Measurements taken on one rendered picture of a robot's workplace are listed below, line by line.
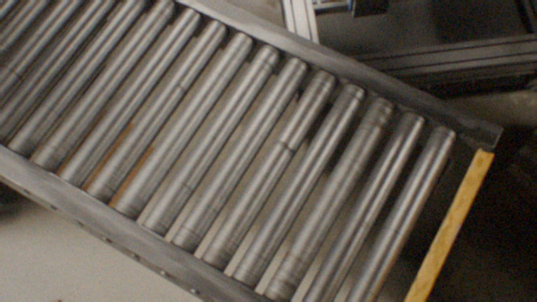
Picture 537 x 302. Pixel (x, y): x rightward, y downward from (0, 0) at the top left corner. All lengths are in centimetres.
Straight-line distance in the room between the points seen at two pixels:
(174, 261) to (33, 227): 106
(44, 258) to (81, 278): 14
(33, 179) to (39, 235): 87
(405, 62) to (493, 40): 29
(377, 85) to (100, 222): 59
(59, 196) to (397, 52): 117
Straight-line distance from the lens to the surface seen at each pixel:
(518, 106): 226
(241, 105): 124
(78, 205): 121
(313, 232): 113
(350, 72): 127
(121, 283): 199
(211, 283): 111
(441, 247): 113
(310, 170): 117
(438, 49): 202
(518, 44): 210
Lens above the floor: 188
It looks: 66 degrees down
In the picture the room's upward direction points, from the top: 6 degrees counter-clockwise
